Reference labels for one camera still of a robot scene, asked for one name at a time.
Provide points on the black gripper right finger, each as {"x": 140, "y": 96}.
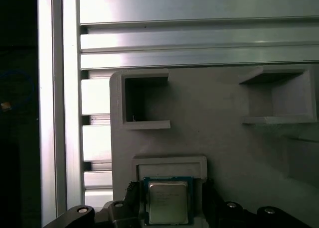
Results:
{"x": 211, "y": 208}

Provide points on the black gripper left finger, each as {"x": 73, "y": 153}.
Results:
{"x": 135, "y": 208}

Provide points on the grey parts rack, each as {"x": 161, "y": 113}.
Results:
{"x": 199, "y": 138}

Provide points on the silver CPU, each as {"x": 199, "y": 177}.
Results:
{"x": 168, "y": 200}

